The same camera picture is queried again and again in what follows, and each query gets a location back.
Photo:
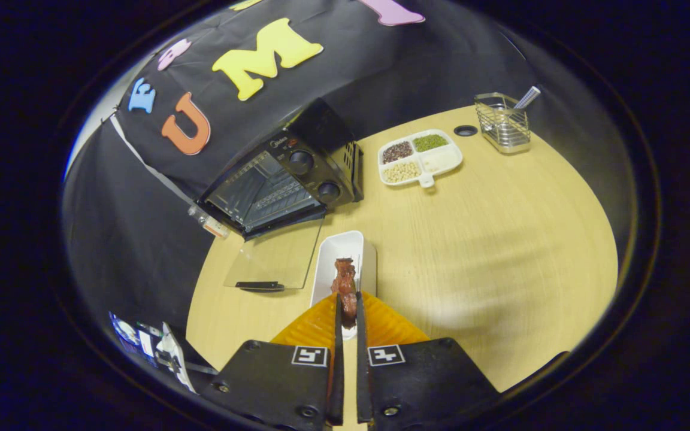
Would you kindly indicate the brown meat slice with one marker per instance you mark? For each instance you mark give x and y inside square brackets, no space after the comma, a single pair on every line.
[345,287]

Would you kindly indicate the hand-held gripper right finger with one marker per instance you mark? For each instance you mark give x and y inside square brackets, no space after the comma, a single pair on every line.
[361,371]

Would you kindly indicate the black table grommet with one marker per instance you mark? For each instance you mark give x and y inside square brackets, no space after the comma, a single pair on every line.
[466,130]

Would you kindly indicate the white rectangular tray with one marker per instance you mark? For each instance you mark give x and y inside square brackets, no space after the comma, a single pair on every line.
[339,245]

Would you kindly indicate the white divided dish of beans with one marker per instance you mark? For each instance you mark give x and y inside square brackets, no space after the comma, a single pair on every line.
[441,161]

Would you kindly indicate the printed paper packet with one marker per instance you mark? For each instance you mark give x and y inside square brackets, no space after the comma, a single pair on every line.
[141,341]

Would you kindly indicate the black toaster oven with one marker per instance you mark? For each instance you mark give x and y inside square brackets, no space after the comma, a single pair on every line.
[315,173]

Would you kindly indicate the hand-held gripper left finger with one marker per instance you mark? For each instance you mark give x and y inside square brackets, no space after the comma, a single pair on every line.
[339,371]

